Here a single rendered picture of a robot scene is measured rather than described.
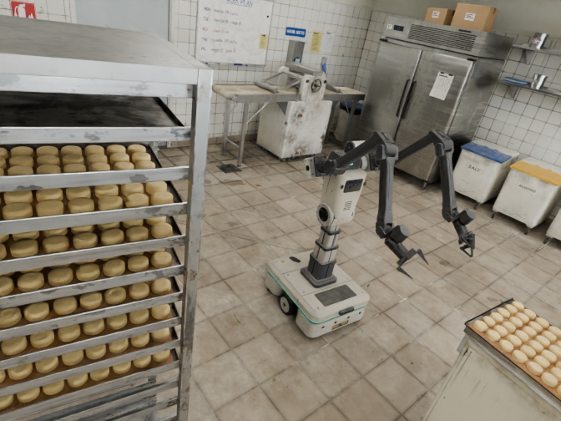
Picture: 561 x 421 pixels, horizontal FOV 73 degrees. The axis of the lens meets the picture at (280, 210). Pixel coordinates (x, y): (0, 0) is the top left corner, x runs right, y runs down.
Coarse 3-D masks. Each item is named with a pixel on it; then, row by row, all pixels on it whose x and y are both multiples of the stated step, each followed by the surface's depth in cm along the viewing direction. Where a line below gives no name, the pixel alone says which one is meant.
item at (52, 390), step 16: (112, 368) 109; (128, 368) 109; (144, 368) 111; (48, 384) 100; (64, 384) 103; (80, 384) 103; (96, 384) 104; (0, 400) 95; (16, 400) 97; (32, 400) 98
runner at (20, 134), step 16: (0, 128) 63; (16, 128) 64; (32, 128) 65; (48, 128) 66; (64, 128) 67; (80, 128) 68; (96, 128) 70; (112, 128) 71; (128, 128) 72; (144, 128) 74; (160, 128) 75; (176, 128) 77; (0, 144) 64
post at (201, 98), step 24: (192, 96) 75; (192, 120) 77; (192, 144) 78; (192, 168) 80; (192, 192) 83; (192, 216) 86; (192, 240) 89; (192, 264) 93; (192, 288) 97; (192, 312) 101; (192, 336) 106
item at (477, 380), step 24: (456, 360) 168; (480, 360) 158; (456, 384) 170; (480, 384) 160; (504, 384) 151; (528, 384) 144; (432, 408) 183; (456, 408) 172; (480, 408) 162; (504, 408) 153; (528, 408) 145; (552, 408) 138
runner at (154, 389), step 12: (156, 384) 117; (168, 384) 116; (120, 396) 112; (132, 396) 110; (144, 396) 113; (84, 408) 107; (96, 408) 106; (108, 408) 108; (48, 420) 103; (60, 420) 102; (72, 420) 104
